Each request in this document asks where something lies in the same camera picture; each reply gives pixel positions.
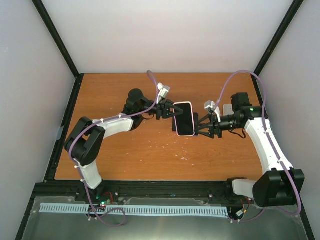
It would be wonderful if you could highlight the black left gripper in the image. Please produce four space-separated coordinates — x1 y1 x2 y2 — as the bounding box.
138 98 184 120

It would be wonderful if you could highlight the pink cased smartphone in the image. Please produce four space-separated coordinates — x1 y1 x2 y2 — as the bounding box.
175 101 195 137

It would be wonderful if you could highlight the black smartphone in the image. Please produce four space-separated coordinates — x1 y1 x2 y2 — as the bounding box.
171 117 177 132

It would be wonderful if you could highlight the white phone case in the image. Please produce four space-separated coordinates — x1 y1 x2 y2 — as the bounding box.
223 104 234 116

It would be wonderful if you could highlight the blue smartphone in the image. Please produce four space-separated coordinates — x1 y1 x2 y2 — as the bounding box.
193 112 199 137

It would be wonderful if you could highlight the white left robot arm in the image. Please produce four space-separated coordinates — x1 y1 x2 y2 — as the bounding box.
64 88 185 202

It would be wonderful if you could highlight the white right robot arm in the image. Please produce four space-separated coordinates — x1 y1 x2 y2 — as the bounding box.
195 92 305 208

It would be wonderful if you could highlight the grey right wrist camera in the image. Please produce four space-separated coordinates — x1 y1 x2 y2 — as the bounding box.
204 100 221 123

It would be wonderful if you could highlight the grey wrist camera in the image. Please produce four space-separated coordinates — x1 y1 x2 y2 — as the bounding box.
157 82 171 102
204 100 221 123

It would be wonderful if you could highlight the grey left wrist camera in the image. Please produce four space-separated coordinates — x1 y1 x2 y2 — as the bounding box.
157 82 171 102

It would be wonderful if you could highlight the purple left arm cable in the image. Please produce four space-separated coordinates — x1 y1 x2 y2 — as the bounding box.
68 70 163 228

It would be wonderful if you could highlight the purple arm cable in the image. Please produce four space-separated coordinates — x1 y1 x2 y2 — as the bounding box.
217 69 303 224
68 70 163 228

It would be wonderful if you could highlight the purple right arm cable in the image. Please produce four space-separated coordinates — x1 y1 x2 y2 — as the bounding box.
217 69 303 224

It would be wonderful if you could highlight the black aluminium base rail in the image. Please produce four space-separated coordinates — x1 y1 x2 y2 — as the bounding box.
32 181 301 207

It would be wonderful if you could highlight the light blue cable duct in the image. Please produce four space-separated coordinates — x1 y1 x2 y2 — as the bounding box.
38 203 228 218

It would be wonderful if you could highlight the black frame post right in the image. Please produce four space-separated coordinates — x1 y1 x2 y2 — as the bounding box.
254 0 304 76

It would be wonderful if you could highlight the black frame post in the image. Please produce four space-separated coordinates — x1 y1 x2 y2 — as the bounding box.
32 0 80 79
254 0 304 76

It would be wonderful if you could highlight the black frame post left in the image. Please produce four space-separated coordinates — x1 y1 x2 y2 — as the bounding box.
32 0 80 79

